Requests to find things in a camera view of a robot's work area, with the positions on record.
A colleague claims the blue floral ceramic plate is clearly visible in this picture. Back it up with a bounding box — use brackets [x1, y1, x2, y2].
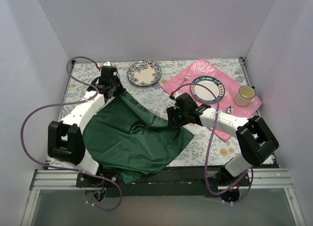
[127, 60, 162, 87]

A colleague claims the silver fork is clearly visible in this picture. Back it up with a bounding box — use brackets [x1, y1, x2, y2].
[176, 74, 190, 91]

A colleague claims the dark green cloth napkin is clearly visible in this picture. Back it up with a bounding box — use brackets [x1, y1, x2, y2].
[83, 92, 194, 185]

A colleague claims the pink rose placemat cloth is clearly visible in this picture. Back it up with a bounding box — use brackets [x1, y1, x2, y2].
[161, 58, 263, 142]

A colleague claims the green rimmed white plate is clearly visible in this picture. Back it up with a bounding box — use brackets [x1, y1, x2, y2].
[190, 76, 225, 104]

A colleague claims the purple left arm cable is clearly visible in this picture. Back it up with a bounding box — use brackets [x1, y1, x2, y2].
[21, 56, 123, 211]

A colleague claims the aluminium frame rail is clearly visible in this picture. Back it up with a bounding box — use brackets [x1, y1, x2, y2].
[21, 168, 305, 226]

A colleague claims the cream enamel mug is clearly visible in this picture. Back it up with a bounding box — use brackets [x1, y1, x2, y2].
[234, 86, 256, 107]

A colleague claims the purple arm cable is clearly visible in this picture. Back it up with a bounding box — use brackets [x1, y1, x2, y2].
[21, 56, 123, 211]
[171, 81, 254, 204]

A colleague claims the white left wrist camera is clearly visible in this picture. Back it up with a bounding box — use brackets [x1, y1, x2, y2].
[96, 61, 112, 69]

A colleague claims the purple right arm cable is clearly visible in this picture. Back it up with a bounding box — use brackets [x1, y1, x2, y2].
[171, 81, 254, 204]

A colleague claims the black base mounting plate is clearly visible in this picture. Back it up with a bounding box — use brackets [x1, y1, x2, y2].
[75, 168, 251, 199]

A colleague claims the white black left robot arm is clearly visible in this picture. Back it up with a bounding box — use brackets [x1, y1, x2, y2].
[47, 66, 125, 187]

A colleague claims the silver spoon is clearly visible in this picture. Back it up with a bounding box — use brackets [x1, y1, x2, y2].
[225, 106, 233, 114]

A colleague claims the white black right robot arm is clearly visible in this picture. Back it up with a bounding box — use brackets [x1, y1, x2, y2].
[166, 93, 279, 186]

